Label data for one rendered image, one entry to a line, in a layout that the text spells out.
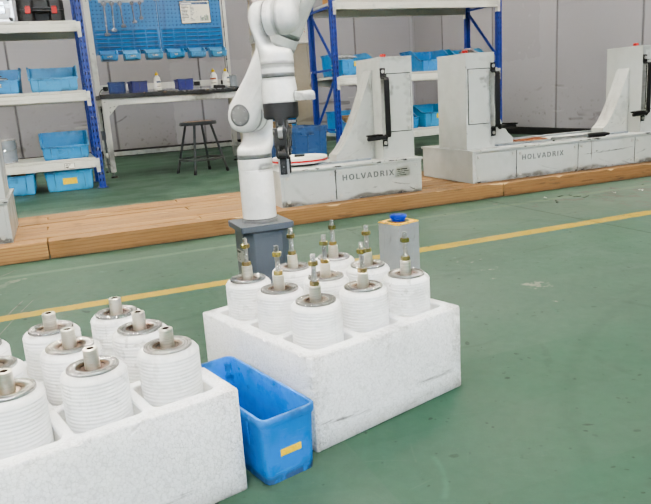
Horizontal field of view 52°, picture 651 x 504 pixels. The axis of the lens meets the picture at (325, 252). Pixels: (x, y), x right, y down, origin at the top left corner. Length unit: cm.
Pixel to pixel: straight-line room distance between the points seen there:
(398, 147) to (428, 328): 242
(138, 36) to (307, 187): 413
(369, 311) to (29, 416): 62
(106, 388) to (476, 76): 322
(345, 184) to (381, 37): 736
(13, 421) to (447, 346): 83
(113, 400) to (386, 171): 274
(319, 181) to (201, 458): 249
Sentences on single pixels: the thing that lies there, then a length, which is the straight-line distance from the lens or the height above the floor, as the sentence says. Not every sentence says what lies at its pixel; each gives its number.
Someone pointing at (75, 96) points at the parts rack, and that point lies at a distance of 580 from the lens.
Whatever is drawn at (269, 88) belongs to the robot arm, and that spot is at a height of 64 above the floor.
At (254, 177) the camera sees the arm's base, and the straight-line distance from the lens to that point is 176.
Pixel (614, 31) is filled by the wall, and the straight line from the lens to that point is 769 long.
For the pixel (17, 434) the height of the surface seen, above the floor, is 21.
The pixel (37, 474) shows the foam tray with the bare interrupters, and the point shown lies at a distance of 101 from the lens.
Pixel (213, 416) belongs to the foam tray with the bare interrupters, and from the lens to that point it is 108.
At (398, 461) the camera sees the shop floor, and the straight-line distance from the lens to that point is 121.
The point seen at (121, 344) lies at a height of 24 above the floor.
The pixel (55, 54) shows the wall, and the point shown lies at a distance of 956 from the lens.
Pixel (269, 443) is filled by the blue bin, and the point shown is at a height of 8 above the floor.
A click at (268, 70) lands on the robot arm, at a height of 68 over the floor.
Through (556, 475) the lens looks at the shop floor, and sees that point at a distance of 119.
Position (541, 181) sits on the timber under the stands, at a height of 6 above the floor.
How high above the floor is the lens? 62
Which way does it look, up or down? 13 degrees down
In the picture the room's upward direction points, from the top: 4 degrees counter-clockwise
